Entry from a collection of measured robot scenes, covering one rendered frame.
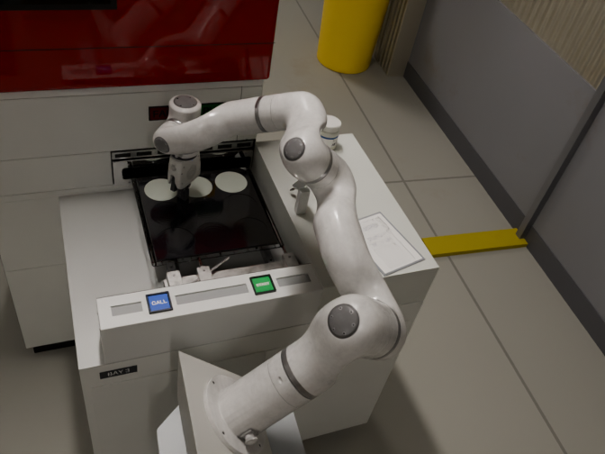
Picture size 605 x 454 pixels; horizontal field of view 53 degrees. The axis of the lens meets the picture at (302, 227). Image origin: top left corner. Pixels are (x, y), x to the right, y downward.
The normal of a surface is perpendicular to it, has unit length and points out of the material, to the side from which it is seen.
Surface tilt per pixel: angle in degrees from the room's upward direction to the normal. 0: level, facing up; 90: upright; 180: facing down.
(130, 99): 90
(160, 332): 90
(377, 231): 0
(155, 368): 90
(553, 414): 0
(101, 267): 0
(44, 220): 90
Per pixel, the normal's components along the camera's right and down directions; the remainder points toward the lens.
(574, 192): -0.95, 0.09
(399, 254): 0.15, -0.71
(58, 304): 0.33, 0.69
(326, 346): -0.80, 0.25
